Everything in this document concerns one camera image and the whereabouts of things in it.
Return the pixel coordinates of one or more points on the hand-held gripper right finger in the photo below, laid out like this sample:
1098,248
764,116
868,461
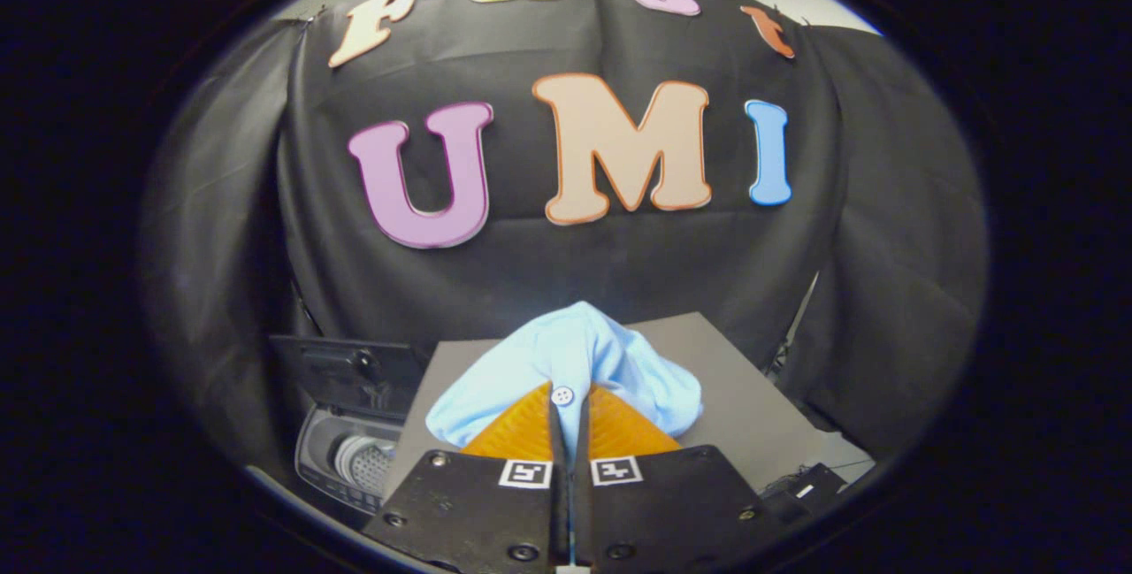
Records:
672,503

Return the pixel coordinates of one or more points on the beige cabinet with dark top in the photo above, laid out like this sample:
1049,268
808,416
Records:
752,406

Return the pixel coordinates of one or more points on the black backdrop cloth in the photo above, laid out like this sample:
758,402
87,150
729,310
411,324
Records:
575,264

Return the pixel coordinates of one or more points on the washing machine lid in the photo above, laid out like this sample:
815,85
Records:
345,371

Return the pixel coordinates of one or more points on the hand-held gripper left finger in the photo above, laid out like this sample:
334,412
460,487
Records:
478,503

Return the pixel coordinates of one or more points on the light blue shirt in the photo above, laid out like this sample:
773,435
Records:
575,353

